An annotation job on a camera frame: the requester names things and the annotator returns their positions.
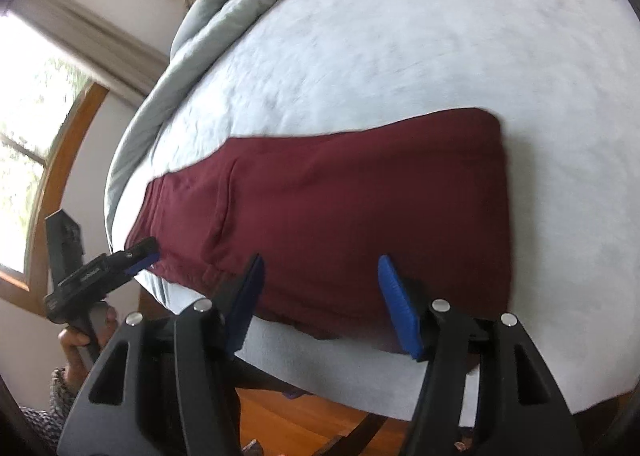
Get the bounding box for beige curtain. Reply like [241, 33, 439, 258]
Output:
[10, 0, 168, 107]

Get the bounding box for wooden window frame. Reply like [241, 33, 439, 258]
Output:
[1, 82, 110, 317]

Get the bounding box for grey quilted duvet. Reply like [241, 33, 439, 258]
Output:
[104, 0, 278, 242]

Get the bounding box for checkered sleeve forearm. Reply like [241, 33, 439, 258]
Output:
[21, 365, 88, 452]

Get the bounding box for person's left hand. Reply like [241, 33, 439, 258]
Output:
[58, 305, 118, 393]

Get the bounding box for maroon pants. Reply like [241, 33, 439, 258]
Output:
[127, 108, 512, 352]

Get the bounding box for white fleece bed sheet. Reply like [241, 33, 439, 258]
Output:
[109, 0, 639, 412]

